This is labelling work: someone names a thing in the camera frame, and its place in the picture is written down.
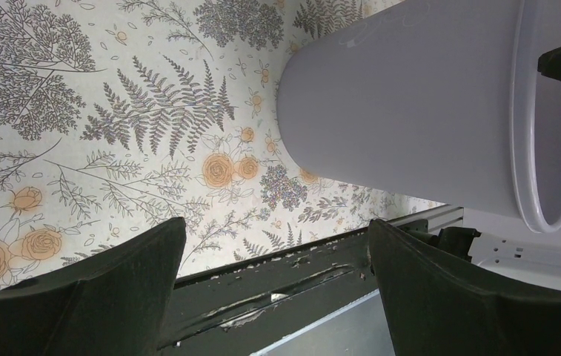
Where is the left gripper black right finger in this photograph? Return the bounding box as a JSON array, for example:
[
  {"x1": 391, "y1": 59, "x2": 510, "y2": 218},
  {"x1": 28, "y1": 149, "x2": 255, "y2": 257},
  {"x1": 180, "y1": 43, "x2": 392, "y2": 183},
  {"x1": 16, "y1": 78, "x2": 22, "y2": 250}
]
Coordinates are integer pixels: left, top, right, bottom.
[{"x1": 368, "y1": 220, "x2": 561, "y2": 355}]

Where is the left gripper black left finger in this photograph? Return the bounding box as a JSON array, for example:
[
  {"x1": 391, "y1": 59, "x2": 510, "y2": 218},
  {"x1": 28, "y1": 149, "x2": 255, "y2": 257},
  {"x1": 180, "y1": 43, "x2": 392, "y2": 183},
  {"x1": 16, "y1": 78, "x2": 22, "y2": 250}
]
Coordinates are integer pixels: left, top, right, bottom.
[{"x1": 0, "y1": 217, "x2": 186, "y2": 355}]

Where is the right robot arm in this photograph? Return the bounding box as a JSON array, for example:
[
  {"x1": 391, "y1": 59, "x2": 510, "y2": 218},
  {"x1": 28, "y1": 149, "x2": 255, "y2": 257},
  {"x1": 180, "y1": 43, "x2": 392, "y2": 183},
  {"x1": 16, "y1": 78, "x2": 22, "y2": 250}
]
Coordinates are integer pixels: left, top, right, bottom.
[{"x1": 408, "y1": 47, "x2": 561, "y2": 290}]

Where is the floral patterned table mat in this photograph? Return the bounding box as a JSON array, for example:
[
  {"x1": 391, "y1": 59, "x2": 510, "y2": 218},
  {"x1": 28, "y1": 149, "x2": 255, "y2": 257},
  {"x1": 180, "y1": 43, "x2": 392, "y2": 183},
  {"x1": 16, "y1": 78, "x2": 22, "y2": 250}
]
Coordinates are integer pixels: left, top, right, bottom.
[{"x1": 0, "y1": 1, "x2": 435, "y2": 289}]

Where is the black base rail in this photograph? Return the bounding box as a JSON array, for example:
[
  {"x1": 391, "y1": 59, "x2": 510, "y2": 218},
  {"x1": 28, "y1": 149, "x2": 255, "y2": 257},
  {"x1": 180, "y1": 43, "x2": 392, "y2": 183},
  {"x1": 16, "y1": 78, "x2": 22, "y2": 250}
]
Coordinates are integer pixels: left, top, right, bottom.
[{"x1": 157, "y1": 203, "x2": 465, "y2": 356}]

